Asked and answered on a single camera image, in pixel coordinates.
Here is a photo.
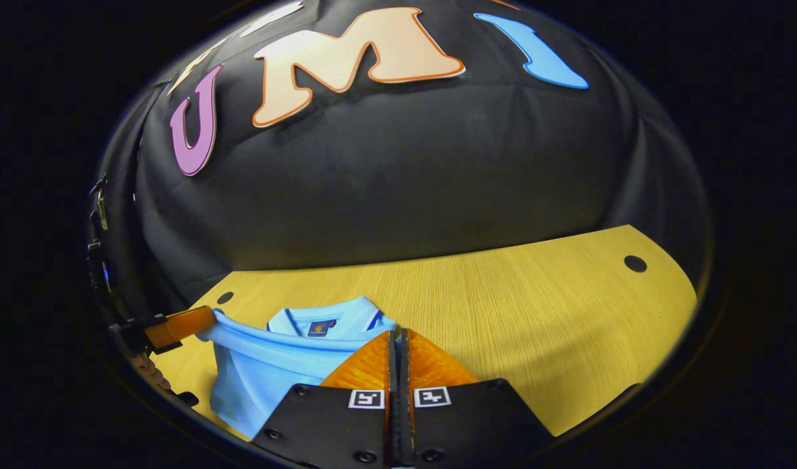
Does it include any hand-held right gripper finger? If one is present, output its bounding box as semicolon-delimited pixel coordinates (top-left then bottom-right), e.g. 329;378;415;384
252;329;399;469
399;328;555;469

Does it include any light blue T-shirt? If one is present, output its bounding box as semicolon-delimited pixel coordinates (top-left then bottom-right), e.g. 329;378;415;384
199;296;399;440

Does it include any black backdrop cloth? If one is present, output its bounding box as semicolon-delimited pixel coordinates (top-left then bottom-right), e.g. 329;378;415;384
89;0;712;326

